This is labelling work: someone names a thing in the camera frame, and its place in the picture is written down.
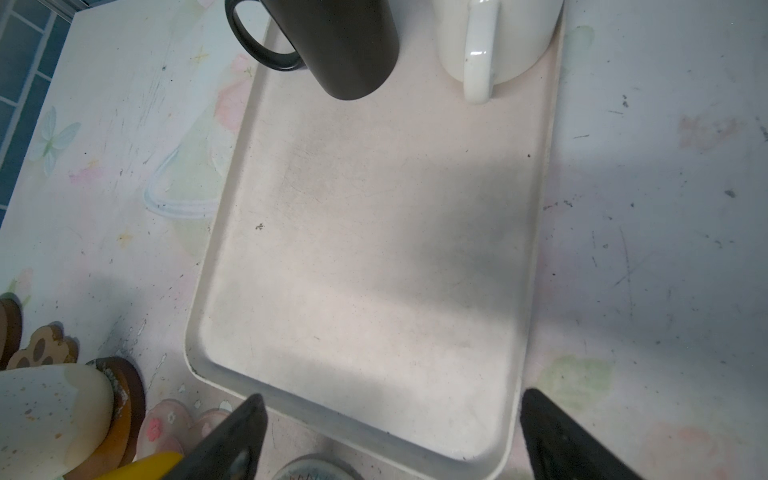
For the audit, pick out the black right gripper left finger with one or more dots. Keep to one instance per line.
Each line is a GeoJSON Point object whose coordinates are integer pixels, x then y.
{"type": "Point", "coordinates": [232, 450]}

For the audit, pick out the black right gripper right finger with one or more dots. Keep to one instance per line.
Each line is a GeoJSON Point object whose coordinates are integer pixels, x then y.
{"type": "Point", "coordinates": [559, 448]}

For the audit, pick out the yellow mug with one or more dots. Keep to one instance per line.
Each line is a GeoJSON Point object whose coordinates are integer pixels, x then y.
{"type": "Point", "coordinates": [153, 467]}

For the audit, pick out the multicolour woven round coaster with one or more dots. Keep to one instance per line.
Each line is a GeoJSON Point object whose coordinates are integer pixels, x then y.
{"type": "Point", "coordinates": [317, 467]}

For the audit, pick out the glossy brown scratched coaster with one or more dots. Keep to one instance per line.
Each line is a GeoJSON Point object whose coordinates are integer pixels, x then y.
{"type": "Point", "coordinates": [120, 444]}

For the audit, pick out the white speckled mug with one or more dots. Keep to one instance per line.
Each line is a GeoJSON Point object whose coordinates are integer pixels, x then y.
{"type": "Point", "coordinates": [53, 417]}

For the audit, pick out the matte brown wooden coaster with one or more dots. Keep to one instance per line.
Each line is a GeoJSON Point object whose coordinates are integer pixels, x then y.
{"type": "Point", "coordinates": [10, 329]}

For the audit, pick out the white mug red inside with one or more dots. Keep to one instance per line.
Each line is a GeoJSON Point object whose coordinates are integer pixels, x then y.
{"type": "Point", "coordinates": [483, 43]}

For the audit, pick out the black mug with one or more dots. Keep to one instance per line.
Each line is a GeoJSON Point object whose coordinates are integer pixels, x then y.
{"type": "Point", "coordinates": [350, 47]}

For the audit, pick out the brown paw shaped coaster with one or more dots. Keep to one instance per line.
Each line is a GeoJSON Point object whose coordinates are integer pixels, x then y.
{"type": "Point", "coordinates": [48, 345]}

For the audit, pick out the pink flower silicone coaster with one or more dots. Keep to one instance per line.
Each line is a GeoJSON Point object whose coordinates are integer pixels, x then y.
{"type": "Point", "coordinates": [169, 427]}

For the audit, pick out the beige serving tray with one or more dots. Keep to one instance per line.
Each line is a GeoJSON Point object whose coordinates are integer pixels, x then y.
{"type": "Point", "coordinates": [371, 267]}

